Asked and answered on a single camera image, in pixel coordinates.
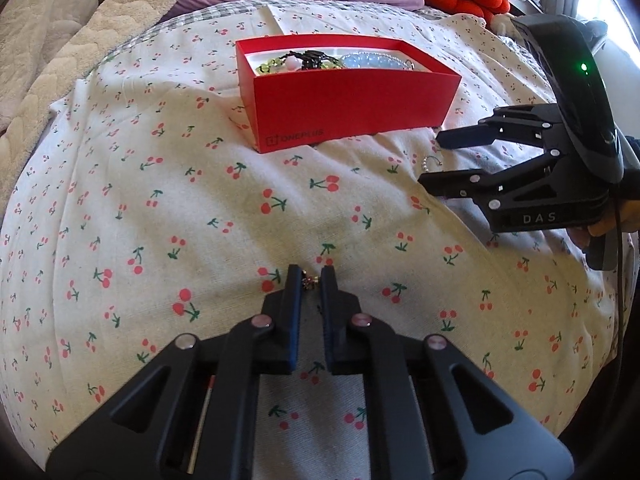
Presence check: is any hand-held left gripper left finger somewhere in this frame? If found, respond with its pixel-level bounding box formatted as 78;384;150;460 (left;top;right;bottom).
47;266;301;480

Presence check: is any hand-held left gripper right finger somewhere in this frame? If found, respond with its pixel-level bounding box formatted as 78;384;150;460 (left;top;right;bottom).
321;265;574;480

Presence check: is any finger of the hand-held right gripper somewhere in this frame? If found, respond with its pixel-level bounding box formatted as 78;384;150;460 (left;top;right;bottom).
417;150;568;213
436;102;567;152

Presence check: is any red cardboard box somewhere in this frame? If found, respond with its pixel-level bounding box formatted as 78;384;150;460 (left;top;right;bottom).
235;35;462;155

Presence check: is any person's right hand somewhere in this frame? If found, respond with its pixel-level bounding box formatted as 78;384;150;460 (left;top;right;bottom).
570;207;640;252

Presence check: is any dark cloth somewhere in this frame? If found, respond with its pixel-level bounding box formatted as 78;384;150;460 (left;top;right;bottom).
584;19;609;55

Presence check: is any white fuzzy cloth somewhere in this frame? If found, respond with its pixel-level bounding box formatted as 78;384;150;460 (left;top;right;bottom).
490;12;523;37

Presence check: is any cherry print bed sheet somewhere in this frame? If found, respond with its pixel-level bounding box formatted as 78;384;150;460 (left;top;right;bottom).
0;0;626;480

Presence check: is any grey checkered cloth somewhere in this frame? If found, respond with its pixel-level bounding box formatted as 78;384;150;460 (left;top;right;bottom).
99;0;282;67

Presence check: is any beige quilted blanket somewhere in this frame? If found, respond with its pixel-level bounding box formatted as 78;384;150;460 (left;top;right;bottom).
0;0;202;207

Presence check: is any pale blue bead bracelet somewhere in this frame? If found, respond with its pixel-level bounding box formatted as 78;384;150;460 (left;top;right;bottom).
340;51;407;71

